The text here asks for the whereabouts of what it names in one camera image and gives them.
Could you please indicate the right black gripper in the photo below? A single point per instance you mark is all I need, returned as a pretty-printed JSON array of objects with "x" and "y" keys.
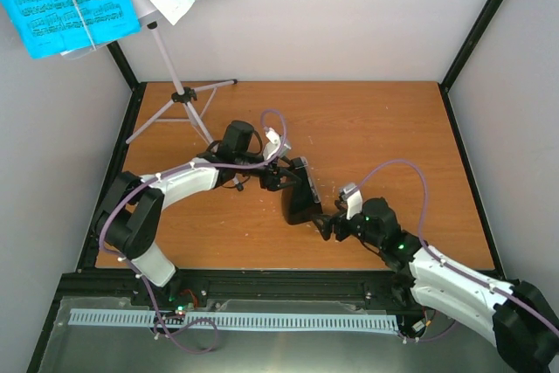
[{"x": 338, "y": 218}]

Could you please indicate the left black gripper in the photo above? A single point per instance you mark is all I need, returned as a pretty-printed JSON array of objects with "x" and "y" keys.
[{"x": 272, "y": 183}]

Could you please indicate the black metronome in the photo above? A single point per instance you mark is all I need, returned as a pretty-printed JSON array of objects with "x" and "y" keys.
[{"x": 297, "y": 202}]

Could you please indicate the blue sheet music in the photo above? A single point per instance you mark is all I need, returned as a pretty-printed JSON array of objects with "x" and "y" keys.
[{"x": 49, "y": 27}]

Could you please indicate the clear plastic metronome cover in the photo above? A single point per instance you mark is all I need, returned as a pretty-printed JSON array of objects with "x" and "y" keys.
[{"x": 312, "y": 186}]

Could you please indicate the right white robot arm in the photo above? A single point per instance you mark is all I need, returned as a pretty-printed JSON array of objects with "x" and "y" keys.
[{"x": 514, "y": 315}]

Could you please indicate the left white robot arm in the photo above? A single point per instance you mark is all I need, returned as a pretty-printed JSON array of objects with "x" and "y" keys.
[{"x": 128, "y": 218}]

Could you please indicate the green led circuit board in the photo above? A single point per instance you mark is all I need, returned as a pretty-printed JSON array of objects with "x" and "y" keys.
[{"x": 183, "y": 302}]

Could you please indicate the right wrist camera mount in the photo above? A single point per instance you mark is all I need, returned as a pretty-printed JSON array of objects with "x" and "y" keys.
[{"x": 351, "y": 196}]

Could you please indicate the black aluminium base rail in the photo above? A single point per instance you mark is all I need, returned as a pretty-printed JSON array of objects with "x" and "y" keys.
[{"x": 371, "y": 290}]

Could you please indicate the black frame post left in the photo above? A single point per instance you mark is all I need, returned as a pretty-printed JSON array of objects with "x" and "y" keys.
[{"x": 137, "y": 88}]

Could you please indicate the black frame post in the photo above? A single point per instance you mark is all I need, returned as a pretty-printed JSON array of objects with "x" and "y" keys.
[
  {"x": 137, "y": 88},
  {"x": 474, "y": 36}
]

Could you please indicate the light blue cable duct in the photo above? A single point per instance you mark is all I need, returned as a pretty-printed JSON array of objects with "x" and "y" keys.
[{"x": 246, "y": 322}]

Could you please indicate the black frame post right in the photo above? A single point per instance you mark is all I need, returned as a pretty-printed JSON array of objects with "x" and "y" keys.
[{"x": 474, "y": 36}]

